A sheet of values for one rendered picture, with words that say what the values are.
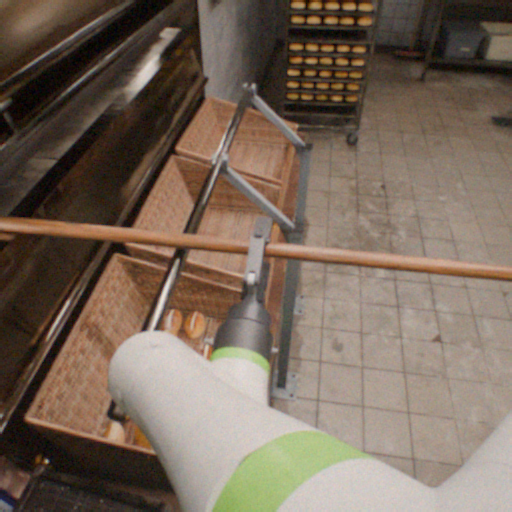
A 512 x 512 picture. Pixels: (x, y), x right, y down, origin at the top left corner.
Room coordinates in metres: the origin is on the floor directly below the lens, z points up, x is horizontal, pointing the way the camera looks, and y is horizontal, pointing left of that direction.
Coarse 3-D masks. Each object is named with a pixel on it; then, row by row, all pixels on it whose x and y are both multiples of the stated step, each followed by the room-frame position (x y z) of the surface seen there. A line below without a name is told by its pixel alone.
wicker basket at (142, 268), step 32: (96, 288) 0.79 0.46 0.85; (128, 288) 0.89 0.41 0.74; (192, 288) 0.89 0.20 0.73; (224, 288) 0.87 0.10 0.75; (96, 320) 0.71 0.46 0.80; (128, 320) 0.81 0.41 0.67; (224, 320) 0.87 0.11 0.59; (64, 352) 0.57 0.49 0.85; (96, 352) 0.64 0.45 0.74; (64, 384) 0.51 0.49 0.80; (32, 416) 0.41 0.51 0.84; (64, 416) 0.45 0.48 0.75; (96, 416) 0.50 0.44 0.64; (64, 448) 0.39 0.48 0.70; (96, 448) 0.37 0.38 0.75; (128, 448) 0.36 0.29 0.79; (160, 480) 0.35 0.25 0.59
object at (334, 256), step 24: (0, 216) 0.68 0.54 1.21; (120, 240) 0.62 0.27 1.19; (144, 240) 0.61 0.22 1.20; (168, 240) 0.61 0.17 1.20; (192, 240) 0.61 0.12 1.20; (216, 240) 0.60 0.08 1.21; (240, 240) 0.60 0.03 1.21; (336, 264) 0.56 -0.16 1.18; (360, 264) 0.55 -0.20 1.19; (384, 264) 0.55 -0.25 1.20; (408, 264) 0.54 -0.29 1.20; (432, 264) 0.54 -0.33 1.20; (456, 264) 0.54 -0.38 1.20; (480, 264) 0.54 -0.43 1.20
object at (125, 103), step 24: (168, 48) 1.82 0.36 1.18; (144, 72) 1.56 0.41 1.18; (120, 96) 1.34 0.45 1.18; (144, 96) 1.42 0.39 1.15; (96, 120) 1.17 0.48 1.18; (120, 120) 1.21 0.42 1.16; (96, 144) 1.05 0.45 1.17; (72, 168) 0.91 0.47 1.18; (48, 192) 0.80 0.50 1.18; (24, 216) 0.71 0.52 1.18; (0, 240) 0.63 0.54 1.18; (24, 240) 0.66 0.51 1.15; (0, 264) 0.58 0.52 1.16
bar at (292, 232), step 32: (256, 96) 1.44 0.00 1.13; (288, 128) 1.43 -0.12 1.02; (224, 160) 0.96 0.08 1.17; (256, 192) 0.96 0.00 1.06; (192, 224) 0.69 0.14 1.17; (288, 224) 0.94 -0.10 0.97; (160, 288) 0.51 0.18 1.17; (288, 288) 0.92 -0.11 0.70; (160, 320) 0.44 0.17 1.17; (288, 320) 0.92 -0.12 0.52; (288, 352) 0.92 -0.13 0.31; (288, 384) 0.94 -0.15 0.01
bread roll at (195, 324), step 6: (198, 312) 0.87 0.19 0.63; (192, 318) 0.84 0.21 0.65; (198, 318) 0.84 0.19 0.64; (204, 318) 0.86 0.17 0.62; (186, 324) 0.82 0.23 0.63; (192, 324) 0.81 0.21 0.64; (198, 324) 0.82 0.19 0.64; (204, 324) 0.83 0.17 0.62; (186, 330) 0.81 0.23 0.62; (192, 330) 0.80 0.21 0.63; (198, 330) 0.80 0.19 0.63; (192, 336) 0.79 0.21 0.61
